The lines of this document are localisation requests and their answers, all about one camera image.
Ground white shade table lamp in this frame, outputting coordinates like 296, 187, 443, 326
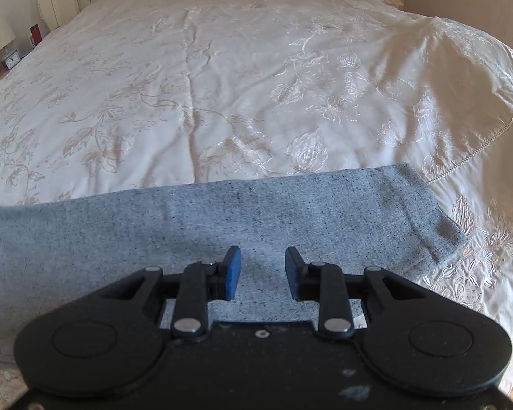
0, 18, 17, 59

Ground cream embroidered bedspread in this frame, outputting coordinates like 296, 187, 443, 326
0, 0, 513, 410

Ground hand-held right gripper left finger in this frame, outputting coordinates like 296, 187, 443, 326
97, 245, 243, 337

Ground grey speckled pants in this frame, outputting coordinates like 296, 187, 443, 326
0, 163, 469, 366

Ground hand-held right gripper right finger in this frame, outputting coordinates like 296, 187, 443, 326
285, 246, 429, 338

